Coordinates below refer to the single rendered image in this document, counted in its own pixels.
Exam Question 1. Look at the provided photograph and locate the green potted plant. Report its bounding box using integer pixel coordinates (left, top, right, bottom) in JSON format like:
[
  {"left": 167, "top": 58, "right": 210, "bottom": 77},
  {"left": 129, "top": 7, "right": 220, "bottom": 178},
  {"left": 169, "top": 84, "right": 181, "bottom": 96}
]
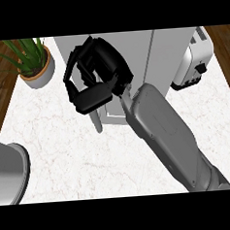
[{"left": 0, "top": 37, "right": 57, "bottom": 93}]

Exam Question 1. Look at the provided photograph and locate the grey cabinet door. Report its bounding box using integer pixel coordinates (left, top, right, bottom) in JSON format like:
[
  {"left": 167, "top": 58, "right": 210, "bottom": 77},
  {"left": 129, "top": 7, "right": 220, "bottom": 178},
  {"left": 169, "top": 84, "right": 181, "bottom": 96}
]
[{"left": 87, "top": 108, "right": 105, "bottom": 135}]

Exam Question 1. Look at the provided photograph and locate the grey cabinet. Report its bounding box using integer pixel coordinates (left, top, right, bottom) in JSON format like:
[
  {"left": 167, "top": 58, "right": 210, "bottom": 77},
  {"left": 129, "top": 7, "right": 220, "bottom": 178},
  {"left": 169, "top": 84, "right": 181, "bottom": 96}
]
[{"left": 52, "top": 26, "right": 207, "bottom": 131}]

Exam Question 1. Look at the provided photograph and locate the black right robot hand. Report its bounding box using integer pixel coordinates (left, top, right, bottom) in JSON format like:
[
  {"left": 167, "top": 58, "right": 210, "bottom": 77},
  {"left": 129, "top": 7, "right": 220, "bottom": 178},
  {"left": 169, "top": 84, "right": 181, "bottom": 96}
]
[{"left": 59, "top": 32, "right": 137, "bottom": 117}]

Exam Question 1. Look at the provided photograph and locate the white toaster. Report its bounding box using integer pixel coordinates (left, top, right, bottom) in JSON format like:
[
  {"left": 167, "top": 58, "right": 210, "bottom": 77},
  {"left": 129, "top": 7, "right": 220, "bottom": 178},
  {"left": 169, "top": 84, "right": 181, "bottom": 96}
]
[{"left": 165, "top": 25, "right": 217, "bottom": 91}]

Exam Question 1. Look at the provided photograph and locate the grey round appliance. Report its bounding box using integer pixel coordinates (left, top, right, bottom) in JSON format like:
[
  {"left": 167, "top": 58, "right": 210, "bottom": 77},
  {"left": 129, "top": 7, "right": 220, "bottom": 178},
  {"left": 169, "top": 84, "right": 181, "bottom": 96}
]
[{"left": 0, "top": 138, "right": 35, "bottom": 207}]

